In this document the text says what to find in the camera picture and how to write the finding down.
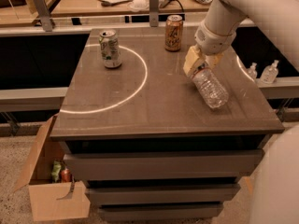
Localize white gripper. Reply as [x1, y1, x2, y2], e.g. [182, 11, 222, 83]
[183, 19, 237, 77]

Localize clear plastic water bottle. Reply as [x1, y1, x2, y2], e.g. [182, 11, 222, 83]
[192, 68, 229, 109]

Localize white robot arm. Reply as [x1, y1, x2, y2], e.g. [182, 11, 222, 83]
[183, 0, 299, 224]

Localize small clear sanitizer bottle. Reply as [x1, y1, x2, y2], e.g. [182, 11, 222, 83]
[248, 63, 257, 80]

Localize orange LaCroix can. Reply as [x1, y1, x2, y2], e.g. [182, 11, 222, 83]
[164, 15, 183, 51]

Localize green white soda can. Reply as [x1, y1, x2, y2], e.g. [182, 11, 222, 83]
[99, 29, 121, 69]

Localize grey drawer cabinet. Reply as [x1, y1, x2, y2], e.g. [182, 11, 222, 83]
[51, 28, 283, 221]

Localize red can in box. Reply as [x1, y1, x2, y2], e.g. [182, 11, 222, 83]
[61, 169, 72, 182]

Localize green snack bag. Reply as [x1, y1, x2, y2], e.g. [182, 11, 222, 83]
[51, 161, 62, 183]

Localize open cardboard box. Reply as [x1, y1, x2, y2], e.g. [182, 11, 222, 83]
[14, 116, 91, 222]

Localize black power cable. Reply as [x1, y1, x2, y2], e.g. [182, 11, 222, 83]
[169, 0, 186, 14]

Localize middle metal bracket post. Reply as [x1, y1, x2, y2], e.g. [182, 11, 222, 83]
[149, 0, 159, 27]

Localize metal bracket post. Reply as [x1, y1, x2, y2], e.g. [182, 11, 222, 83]
[149, 0, 159, 27]
[33, 0, 53, 32]

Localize left metal bracket post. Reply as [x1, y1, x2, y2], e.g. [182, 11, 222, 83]
[33, 0, 53, 32]

